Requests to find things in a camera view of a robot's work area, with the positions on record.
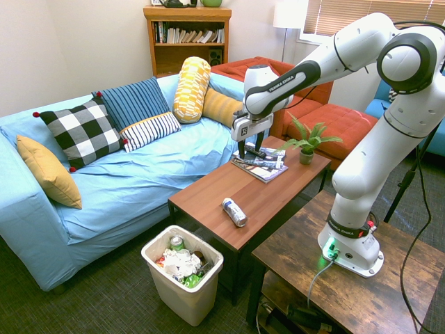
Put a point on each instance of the small potted fern plant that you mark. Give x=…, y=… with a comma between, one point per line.
x=307, y=141

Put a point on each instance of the black power brick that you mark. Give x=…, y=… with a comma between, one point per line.
x=304, y=315

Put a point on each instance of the magazine with dark cover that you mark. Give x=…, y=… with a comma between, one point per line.
x=259, y=159

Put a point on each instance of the wooden bookshelf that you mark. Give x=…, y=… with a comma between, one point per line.
x=187, y=38

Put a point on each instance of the green soda can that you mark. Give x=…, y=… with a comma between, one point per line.
x=176, y=242

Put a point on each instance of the green round bowl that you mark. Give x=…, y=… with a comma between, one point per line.
x=211, y=2

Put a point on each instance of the black camera tripod stand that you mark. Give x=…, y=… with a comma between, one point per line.
x=410, y=174

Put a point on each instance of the brown wooden coffee table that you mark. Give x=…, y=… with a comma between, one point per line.
x=250, y=195

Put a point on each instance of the orange red ottoman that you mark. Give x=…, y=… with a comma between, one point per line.
x=333, y=128

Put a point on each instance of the light blue sofa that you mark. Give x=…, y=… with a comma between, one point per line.
x=114, y=181

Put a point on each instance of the white plastic trash bin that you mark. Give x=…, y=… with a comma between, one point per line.
x=184, y=278

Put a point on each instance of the blue striped pillow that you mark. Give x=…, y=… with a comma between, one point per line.
x=139, y=111

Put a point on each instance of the orange red armchair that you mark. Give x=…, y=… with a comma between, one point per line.
x=306, y=94

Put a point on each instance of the magazine with light cover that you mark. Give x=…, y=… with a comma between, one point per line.
x=260, y=171

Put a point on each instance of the mustard yellow square pillow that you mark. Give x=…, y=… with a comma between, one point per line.
x=48, y=170

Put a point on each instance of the green crumpled wrapper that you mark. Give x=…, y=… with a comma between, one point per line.
x=192, y=280

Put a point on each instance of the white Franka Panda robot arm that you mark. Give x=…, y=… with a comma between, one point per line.
x=361, y=104

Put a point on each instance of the black white checkered pillow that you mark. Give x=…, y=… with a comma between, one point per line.
x=81, y=130

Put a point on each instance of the white floor lamp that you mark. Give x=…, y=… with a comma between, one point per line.
x=288, y=21

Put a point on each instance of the blue chair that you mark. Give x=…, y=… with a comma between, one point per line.
x=417, y=115

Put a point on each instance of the wooden window blinds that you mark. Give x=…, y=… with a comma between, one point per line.
x=375, y=14

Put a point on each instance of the white blue drink can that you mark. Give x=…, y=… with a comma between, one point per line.
x=234, y=212

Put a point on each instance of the crumpled white paper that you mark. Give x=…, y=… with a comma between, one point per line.
x=180, y=262

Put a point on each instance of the small black speaker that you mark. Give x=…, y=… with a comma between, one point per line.
x=215, y=56

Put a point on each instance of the yellow striped pillow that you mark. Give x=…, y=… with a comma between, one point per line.
x=220, y=106

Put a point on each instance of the row of books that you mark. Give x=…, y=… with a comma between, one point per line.
x=189, y=35

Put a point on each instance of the yellow white patterned bolster pillow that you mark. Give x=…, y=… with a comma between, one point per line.
x=191, y=90

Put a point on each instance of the rustic dark wood table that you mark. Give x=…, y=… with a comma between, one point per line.
x=347, y=278

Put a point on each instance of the black remote control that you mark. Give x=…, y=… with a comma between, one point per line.
x=254, y=151

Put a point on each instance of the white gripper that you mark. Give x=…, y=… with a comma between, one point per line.
x=251, y=126

